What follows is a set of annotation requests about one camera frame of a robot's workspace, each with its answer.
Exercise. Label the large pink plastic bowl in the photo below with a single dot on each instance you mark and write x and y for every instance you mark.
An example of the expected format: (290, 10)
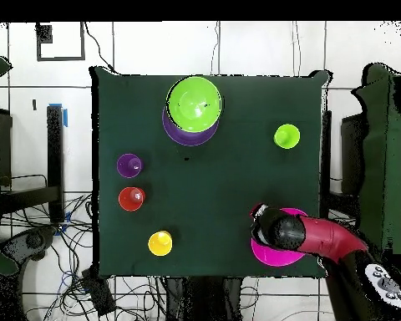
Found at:
(274, 257)

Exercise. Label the purple plastic bowl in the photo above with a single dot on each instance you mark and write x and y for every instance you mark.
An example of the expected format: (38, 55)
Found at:
(187, 137)

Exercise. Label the large green plastic bowl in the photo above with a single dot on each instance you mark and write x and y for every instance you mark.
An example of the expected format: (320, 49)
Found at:
(193, 104)

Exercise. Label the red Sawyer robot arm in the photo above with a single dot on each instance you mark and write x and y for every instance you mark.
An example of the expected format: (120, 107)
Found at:
(327, 237)

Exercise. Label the dark green tablecloth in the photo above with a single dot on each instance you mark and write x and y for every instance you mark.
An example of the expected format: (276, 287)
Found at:
(204, 200)

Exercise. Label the lime green plastic cup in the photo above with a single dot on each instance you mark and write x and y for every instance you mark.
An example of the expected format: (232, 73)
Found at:
(286, 136)

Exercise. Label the yellow plastic cup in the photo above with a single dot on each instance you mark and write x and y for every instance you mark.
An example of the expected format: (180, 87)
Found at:
(160, 243)

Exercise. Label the orange plastic cup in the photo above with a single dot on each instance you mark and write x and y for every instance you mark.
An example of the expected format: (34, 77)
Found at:
(128, 200)

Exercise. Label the purple plastic cup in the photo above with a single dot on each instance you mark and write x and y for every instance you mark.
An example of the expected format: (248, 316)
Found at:
(127, 165)

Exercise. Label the black power strip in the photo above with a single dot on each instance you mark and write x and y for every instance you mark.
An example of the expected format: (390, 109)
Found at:
(98, 294)

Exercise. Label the black metal stand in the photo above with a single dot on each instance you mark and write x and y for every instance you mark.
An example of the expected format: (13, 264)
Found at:
(55, 160)

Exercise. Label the black office chair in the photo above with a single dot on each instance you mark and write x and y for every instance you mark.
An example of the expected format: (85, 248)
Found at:
(30, 240)

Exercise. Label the black square frame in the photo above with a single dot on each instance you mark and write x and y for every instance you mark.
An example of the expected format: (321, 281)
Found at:
(82, 43)

